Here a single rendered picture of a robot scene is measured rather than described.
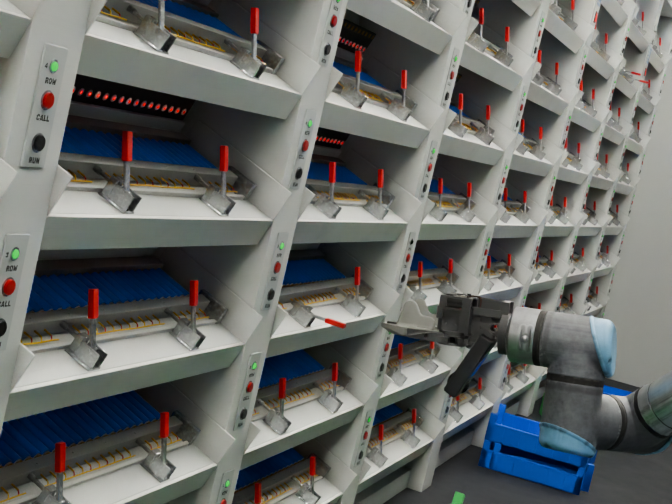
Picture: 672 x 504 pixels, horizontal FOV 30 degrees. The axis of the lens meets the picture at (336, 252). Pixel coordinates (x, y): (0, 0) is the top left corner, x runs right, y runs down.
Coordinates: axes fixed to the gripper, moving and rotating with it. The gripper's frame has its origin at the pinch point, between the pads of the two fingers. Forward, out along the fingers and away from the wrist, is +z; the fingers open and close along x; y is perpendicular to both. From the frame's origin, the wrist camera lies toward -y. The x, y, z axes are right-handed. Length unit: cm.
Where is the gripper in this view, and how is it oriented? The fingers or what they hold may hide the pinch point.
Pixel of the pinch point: (391, 328)
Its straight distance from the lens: 210.7
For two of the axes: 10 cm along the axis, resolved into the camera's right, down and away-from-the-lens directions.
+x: -3.4, 0.2, -9.4
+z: -9.3, -1.2, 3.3
